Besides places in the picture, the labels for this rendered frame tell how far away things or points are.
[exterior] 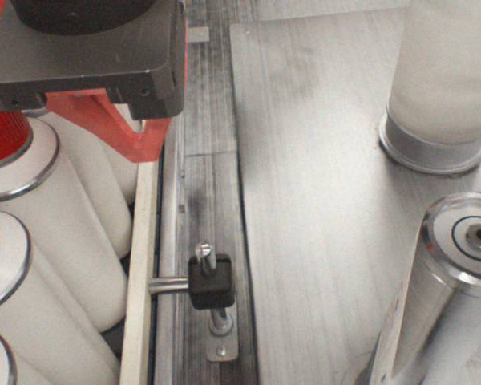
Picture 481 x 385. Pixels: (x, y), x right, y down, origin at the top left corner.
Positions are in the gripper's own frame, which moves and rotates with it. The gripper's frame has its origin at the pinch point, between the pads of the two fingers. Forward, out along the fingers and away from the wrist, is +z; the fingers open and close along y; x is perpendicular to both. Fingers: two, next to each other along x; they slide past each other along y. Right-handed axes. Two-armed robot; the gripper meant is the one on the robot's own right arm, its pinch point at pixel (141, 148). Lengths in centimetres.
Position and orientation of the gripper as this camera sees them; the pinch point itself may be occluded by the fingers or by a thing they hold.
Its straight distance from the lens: 28.0
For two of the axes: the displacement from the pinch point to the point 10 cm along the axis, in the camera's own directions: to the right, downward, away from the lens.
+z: 0.6, 6.1, 7.9
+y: -0.6, -7.8, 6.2
